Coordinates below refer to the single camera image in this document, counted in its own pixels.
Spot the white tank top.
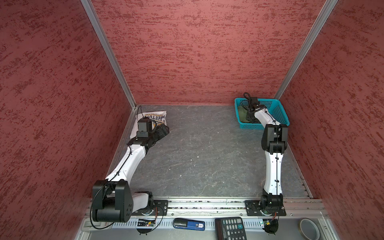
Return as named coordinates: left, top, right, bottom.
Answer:
left=130, top=111, right=167, bottom=139

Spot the green grey tank top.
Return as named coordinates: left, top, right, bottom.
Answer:
left=239, top=112, right=261, bottom=124

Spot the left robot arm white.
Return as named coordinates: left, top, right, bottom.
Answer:
left=90, top=124, right=170, bottom=223

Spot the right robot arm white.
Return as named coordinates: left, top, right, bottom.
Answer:
left=247, top=104, right=288, bottom=216

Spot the teal plastic basket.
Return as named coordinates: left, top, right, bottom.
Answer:
left=234, top=98, right=290, bottom=130

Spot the left small circuit board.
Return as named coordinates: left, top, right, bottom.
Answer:
left=137, top=219, right=157, bottom=228

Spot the small circuit board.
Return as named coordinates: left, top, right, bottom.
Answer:
left=137, top=219, right=157, bottom=228
left=263, top=219, right=279, bottom=235

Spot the blue black stapler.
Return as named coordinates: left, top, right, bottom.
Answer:
left=173, top=218, right=206, bottom=231

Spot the black calculator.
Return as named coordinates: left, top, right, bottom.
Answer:
left=215, top=217, right=247, bottom=240

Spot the right small circuit board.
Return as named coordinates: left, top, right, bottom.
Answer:
left=263, top=219, right=279, bottom=235

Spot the grey tape roll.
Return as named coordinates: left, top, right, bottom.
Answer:
left=298, top=219, right=321, bottom=240

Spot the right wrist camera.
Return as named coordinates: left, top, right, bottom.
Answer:
left=248, top=97, right=260, bottom=106

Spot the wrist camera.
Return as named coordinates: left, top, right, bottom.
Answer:
left=136, top=117, right=154, bottom=138
left=248, top=97, right=260, bottom=106

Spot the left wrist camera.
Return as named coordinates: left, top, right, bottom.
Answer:
left=136, top=117, right=154, bottom=138

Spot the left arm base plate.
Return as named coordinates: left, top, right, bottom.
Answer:
left=146, top=200, right=169, bottom=217

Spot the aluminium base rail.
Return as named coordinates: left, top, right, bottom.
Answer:
left=85, top=196, right=329, bottom=218

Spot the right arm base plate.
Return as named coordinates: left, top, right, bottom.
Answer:
left=245, top=200, right=287, bottom=218

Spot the aluminium corner post left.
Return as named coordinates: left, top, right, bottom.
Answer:
left=81, top=0, right=137, bottom=109

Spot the aluminium corner post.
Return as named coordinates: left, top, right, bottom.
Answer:
left=81, top=0, right=137, bottom=109
left=274, top=0, right=338, bottom=99

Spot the white perforated cable strip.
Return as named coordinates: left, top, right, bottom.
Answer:
left=112, top=219, right=264, bottom=232

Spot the aluminium corner post right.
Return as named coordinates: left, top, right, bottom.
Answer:
left=274, top=0, right=338, bottom=99

